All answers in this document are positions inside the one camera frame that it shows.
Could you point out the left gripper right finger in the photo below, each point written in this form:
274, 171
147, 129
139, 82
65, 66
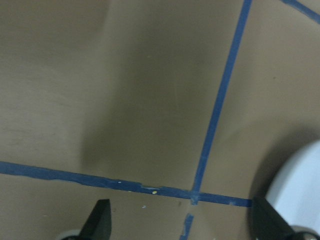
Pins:
266, 222

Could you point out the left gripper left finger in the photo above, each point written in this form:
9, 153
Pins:
98, 226

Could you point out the blue plate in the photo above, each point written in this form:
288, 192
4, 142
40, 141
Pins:
295, 191

